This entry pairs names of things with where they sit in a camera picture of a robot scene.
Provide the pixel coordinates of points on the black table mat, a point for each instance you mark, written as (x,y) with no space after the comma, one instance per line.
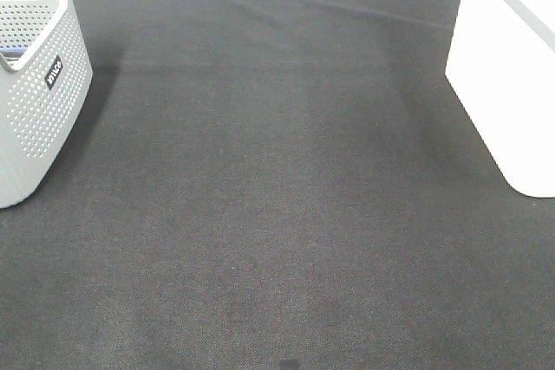
(275,184)

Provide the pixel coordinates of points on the white storage box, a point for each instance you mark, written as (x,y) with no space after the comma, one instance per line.
(501,67)

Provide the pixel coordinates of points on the grey perforated laundry basket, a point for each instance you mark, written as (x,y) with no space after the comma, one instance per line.
(42,92)

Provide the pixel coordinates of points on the blue towel in basket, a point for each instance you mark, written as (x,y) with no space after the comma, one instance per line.
(10,53)

